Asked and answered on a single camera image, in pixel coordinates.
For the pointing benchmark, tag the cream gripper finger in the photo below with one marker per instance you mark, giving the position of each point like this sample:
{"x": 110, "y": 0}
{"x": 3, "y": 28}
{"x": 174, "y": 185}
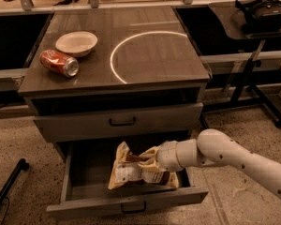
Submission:
{"x": 150, "y": 153}
{"x": 149, "y": 167}

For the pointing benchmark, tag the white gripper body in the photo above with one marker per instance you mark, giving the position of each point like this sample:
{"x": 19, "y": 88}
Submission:
{"x": 167, "y": 157}

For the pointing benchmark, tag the brown chip bag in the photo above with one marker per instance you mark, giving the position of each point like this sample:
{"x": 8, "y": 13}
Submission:
{"x": 126, "y": 170}

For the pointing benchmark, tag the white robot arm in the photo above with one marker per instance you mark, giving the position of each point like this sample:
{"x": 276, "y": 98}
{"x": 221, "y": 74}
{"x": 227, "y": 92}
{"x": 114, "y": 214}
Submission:
{"x": 213, "y": 148}

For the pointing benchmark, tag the closed grey top drawer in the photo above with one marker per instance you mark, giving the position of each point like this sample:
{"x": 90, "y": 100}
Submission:
{"x": 95, "y": 125}

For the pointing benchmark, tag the open grey middle drawer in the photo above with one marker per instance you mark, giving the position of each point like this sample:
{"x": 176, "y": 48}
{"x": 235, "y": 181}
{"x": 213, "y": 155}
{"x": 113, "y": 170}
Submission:
{"x": 89, "y": 163}

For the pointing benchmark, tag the grey drawer cabinet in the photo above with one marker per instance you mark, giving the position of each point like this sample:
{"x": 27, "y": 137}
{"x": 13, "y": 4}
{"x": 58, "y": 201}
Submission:
{"x": 143, "y": 59}

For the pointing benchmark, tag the red soda can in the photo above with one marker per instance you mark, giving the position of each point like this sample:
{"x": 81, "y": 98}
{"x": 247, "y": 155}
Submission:
{"x": 59, "y": 63}

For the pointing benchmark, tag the white paper bowl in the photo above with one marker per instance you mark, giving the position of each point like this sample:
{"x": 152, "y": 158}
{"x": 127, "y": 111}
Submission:
{"x": 76, "y": 44}

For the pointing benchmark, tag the black stand leg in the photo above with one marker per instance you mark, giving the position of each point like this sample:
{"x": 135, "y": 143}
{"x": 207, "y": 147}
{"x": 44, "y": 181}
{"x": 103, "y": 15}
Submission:
{"x": 22, "y": 165}

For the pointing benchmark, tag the black VR headset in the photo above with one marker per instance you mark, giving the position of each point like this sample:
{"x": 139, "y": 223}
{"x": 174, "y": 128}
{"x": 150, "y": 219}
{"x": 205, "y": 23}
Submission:
{"x": 261, "y": 15}

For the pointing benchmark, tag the black middle drawer handle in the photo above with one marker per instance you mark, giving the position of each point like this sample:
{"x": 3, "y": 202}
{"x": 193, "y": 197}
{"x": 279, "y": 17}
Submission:
{"x": 133, "y": 207}

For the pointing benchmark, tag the black drawer handle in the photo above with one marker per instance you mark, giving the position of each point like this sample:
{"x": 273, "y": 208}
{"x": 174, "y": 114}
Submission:
{"x": 131, "y": 122}
{"x": 133, "y": 207}

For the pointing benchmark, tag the black top drawer handle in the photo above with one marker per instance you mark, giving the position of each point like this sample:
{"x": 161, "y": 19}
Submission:
{"x": 131, "y": 122}

